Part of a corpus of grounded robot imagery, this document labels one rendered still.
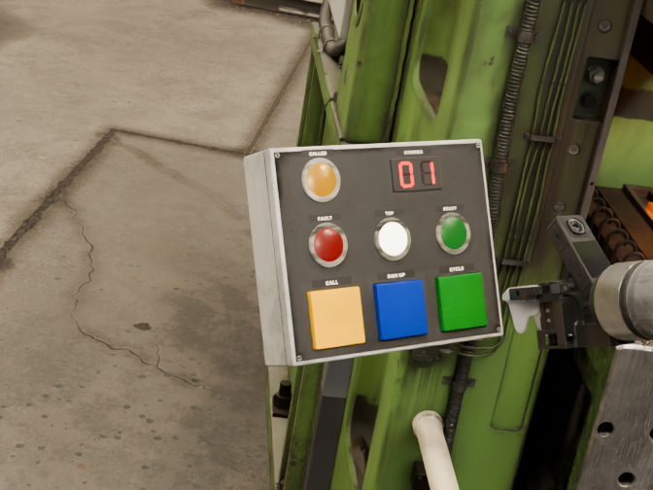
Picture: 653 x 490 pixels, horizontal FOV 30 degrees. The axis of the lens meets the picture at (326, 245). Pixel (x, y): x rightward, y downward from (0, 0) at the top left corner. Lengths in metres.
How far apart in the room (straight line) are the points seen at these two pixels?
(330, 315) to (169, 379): 1.80
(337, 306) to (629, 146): 0.94
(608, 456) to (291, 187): 0.74
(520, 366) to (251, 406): 1.28
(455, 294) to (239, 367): 1.81
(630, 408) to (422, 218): 0.50
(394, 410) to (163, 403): 1.21
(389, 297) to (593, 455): 0.53
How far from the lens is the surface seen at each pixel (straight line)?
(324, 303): 1.57
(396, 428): 2.14
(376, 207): 1.63
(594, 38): 1.92
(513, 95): 1.89
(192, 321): 3.64
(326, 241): 1.58
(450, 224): 1.69
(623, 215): 2.20
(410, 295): 1.64
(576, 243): 1.49
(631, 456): 2.02
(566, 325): 1.48
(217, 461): 3.04
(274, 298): 1.58
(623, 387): 1.94
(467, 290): 1.69
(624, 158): 2.38
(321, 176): 1.58
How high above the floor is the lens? 1.73
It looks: 24 degrees down
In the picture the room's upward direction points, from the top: 10 degrees clockwise
